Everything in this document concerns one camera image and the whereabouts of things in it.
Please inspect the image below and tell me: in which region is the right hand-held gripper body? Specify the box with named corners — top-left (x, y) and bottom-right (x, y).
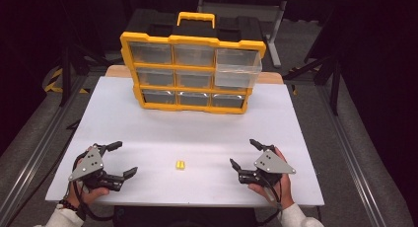
top-left (238, 149), bottom-right (296, 188)

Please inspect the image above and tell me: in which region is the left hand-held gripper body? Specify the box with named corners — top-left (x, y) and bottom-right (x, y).
top-left (68, 143), bottom-right (125, 192)

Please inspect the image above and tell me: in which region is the person's left hand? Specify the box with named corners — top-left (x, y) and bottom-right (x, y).
top-left (66, 184), bottom-right (110, 208)

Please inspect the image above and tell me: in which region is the person's right hand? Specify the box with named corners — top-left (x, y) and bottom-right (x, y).
top-left (247, 146), bottom-right (297, 210)

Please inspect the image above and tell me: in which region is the clear plastic drawer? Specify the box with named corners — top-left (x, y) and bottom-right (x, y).
top-left (214, 48), bottom-right (263, 89)

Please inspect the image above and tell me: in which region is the grid of small clear bins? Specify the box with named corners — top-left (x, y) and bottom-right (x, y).
top-left (128, 41), bottom-right (246, 110)

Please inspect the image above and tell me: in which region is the black metal stand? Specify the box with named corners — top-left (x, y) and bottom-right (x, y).
top-left (59, 44), bottom-right (114, 107)
top-left (283, 53), bottom-right (342, 116)

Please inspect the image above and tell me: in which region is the yellow and black hazard tape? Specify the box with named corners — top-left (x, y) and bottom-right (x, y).
top-left (43, 67), bottom-right (91, 95)

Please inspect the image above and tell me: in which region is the yellow and black organizer cabinet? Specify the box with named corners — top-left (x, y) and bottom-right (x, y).
top-left (119, 8), bottom-right (267, 115)

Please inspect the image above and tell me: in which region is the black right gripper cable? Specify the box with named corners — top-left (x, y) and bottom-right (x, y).
top-left (255, 177), bottom-right (284, 227)

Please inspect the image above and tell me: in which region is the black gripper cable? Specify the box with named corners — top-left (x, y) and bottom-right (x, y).
top-left (255, 177), bottom-right (284, 227)
top-left (71, 151), bottom-right (115, 222)

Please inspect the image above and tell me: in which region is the dark bead bracelet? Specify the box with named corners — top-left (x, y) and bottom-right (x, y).
top-left (58, 198), bottom-right (79, 212)

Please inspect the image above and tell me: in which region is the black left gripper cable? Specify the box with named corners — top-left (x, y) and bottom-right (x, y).
top-left (71, 151), bottom-right (115, 222)

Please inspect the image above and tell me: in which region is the aluminium rail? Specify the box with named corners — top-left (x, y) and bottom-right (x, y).
top-left (315, 84), bottom-right (392, 227)
top-left (0, 74), bottom-right (89, 227)

